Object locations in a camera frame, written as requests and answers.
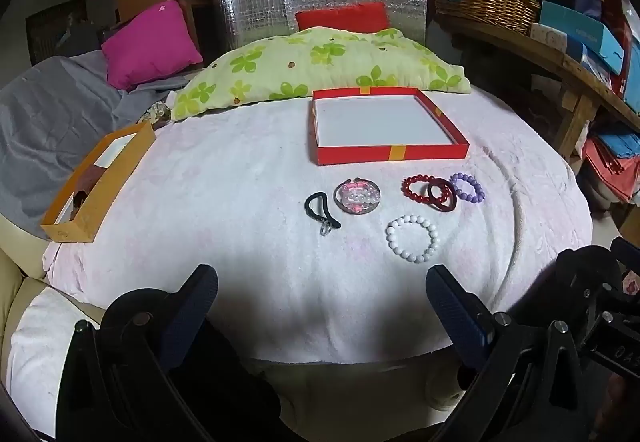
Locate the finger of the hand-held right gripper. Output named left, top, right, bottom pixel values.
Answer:
left=555, top=245, right=625, bottom=320

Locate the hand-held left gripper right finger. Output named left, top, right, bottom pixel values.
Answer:
left=425, top=264, right=603, bottom=442

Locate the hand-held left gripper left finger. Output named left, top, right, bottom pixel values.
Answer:
left=55, top=264, right=283, bottom=442

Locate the dark red hair tie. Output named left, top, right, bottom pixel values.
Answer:
left=426, top=179, right=457, bottom=213

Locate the red bead bracelet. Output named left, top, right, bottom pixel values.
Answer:
left=401, top=174, right=441, bottom=205

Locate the red shallow box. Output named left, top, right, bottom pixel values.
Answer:
left=311, top=88, right=471, bottom=167

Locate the pile of folded cloths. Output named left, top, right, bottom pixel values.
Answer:
left=582, top=132, right=640, bottom=209

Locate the orange cardboard box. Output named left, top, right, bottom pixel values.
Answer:
left=40, top=122, right=157, bottom=243

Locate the cream sofa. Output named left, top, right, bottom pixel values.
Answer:
left=0, top=212, right=108, bottom=438

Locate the patterned cloth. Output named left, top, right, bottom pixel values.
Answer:
left=145, top=102, right=174, bottom=125

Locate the wooden shelf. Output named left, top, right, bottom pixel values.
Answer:
left=435, top=14, right=640, bottom=157

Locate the grey blanket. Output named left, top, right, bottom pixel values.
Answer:
left=0, top=49, right=191, bottom=240

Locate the small white box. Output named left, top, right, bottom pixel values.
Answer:
left=530, top=23, right=569, bottom=53

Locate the blue cardboard box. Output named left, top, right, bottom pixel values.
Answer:
left=539, top=0, right=626, bottom=75

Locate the magenta cushion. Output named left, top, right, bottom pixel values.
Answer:
left=101, top=0, right=204, bottom=91

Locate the green floral pillow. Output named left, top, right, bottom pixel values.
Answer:
left=170, top=26, right=472, bottom=121

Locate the wicker basket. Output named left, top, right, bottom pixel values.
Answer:
left=431, top=0, right=541, bottom=36

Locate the red cushion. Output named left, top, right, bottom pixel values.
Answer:
left=295, top=2, right=391, bottom=33

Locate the white bead bracelet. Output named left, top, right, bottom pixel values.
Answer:
left=385, top=215, right=441, bottom=265

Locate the purple bead bracelet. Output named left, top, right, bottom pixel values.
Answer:
left=449, top=172, right=486, bottom=204

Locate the black hair tie with clip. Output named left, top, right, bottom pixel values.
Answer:
left=304, top=192, right=343, bottom=237

